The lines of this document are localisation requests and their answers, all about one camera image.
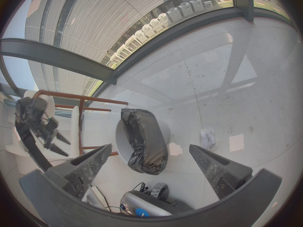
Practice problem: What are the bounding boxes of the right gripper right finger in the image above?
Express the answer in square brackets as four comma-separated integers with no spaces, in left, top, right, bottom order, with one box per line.
[189,144,254,200]

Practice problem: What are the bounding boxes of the crumpled white printed wrapper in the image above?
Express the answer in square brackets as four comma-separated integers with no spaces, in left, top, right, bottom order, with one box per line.
[200,128,217,149]

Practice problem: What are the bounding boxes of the black plastic bag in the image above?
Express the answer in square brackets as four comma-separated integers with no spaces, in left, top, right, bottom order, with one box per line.
[121,108,169,175]

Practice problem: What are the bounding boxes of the wooden chair cream cushions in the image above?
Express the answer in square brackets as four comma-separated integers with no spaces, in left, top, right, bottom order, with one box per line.
[24,90,128,157]

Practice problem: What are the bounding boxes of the pale grey trash bin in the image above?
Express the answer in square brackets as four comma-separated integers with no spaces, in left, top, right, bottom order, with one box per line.
[115,109,171,165]

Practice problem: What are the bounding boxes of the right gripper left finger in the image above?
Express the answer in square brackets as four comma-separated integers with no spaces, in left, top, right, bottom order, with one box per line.
[46,143,113,200]

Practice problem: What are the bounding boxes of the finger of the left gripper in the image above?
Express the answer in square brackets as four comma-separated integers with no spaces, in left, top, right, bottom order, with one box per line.
[48,143,69,157]
[56,132,71,145]

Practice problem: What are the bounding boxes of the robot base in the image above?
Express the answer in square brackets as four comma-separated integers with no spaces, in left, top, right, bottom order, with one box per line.
[82,182,197,218]

